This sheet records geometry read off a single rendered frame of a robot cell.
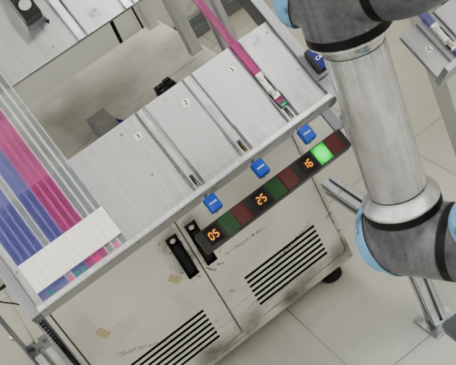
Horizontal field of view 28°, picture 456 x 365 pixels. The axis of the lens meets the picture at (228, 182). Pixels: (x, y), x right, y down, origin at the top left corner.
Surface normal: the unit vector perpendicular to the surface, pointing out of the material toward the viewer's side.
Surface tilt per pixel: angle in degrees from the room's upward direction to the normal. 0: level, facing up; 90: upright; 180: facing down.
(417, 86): 0
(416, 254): 64
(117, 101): 0
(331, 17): 89
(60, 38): 44
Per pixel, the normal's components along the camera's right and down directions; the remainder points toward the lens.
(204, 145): 0.04, -0.25
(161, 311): 0.46, 0.38
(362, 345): -0.39, -0.72
